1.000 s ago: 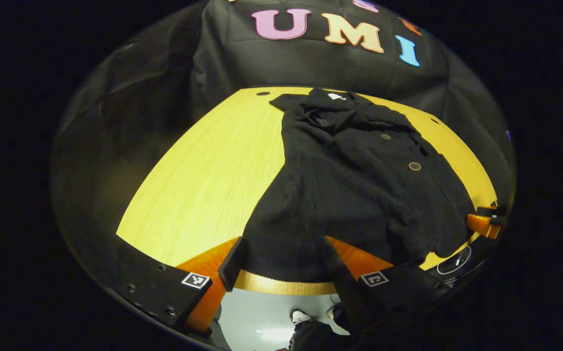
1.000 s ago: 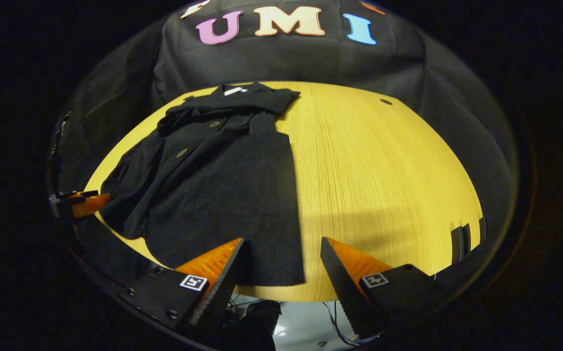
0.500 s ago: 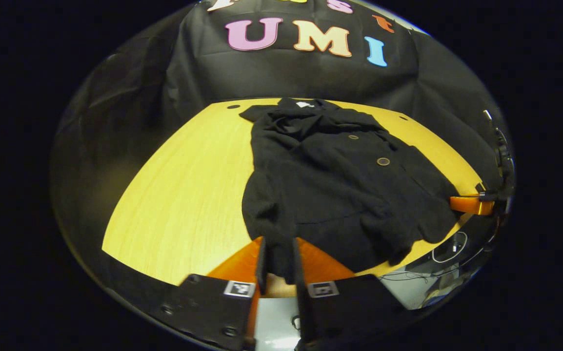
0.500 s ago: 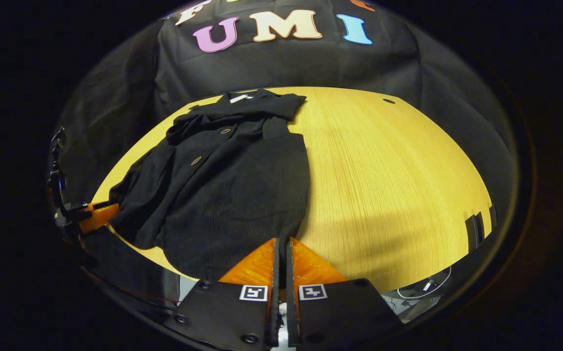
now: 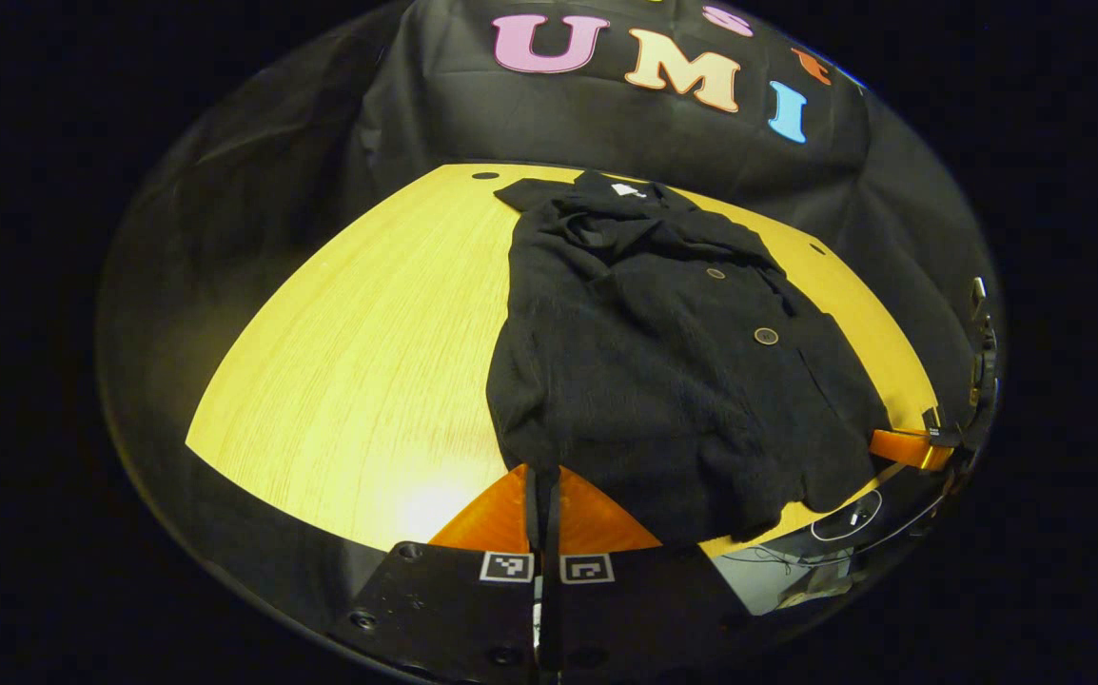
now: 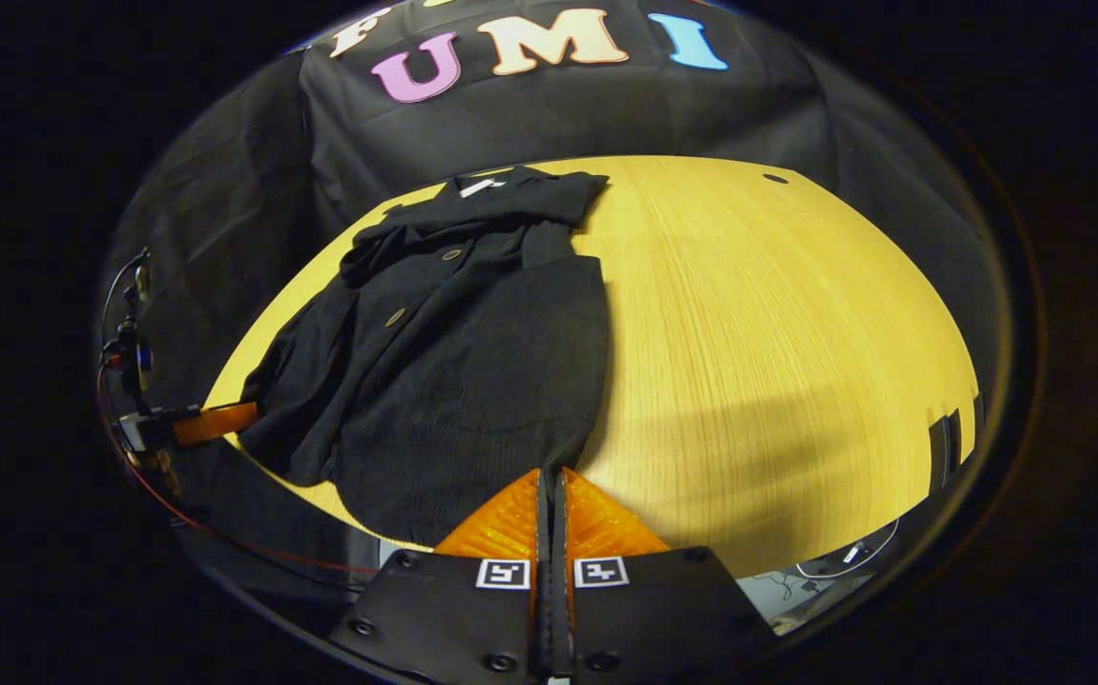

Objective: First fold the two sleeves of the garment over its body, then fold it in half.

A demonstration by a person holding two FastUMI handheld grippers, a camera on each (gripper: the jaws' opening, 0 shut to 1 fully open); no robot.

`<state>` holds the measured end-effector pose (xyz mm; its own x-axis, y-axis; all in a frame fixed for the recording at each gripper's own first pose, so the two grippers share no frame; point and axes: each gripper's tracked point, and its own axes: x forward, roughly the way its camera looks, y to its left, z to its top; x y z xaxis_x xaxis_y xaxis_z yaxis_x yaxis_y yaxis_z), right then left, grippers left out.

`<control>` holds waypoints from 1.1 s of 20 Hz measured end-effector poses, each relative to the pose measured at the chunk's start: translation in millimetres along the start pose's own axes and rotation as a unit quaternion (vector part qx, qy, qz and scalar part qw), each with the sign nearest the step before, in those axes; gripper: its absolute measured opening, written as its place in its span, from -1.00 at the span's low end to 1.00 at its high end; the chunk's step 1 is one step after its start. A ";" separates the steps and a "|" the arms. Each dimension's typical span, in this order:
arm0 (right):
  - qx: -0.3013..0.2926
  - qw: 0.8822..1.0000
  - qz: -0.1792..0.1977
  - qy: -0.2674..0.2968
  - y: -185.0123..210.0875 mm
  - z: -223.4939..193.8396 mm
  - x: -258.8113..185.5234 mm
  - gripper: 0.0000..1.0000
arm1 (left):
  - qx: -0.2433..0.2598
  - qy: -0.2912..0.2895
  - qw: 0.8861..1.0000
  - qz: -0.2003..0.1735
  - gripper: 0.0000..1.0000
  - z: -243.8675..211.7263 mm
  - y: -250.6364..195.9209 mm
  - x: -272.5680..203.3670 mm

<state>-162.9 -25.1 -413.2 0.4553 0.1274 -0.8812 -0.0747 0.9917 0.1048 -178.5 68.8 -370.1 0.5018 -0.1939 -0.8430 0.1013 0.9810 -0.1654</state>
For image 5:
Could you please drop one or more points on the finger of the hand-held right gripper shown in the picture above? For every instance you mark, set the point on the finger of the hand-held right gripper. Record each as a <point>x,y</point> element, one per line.
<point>906,447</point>

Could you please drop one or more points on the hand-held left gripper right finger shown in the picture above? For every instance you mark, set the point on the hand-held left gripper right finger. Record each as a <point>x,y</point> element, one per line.
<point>644,618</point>

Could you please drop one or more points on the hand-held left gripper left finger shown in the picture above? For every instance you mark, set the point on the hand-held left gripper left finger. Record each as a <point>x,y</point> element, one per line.
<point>444,618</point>

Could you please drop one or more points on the black buttoned cardigan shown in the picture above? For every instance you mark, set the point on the black buttoned cardigan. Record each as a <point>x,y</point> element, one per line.
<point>663,381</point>

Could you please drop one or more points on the round black white-rimmed disc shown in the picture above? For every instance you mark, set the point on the round black white-rimmed disc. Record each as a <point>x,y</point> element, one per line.
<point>844,518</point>

